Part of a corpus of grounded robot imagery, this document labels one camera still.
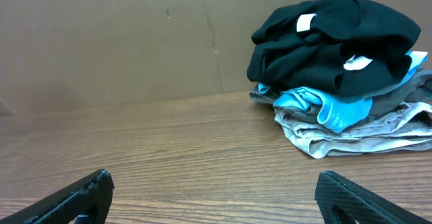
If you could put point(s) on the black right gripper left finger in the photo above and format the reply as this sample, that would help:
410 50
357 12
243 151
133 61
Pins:
87 200

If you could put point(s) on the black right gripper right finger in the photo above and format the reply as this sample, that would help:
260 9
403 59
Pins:
343 201

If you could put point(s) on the dark teal t-shirt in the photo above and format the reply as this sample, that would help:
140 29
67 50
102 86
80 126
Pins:
353 21

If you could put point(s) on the light blue garment in pile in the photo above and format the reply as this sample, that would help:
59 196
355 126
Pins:
336 112

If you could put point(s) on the beige garment in pile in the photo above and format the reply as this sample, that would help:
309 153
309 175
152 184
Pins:
407 127

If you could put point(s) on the black folded garment on pile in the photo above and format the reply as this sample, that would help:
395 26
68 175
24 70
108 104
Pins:
321 67

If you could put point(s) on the grey garment in pile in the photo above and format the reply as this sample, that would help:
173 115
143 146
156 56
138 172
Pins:
417 89

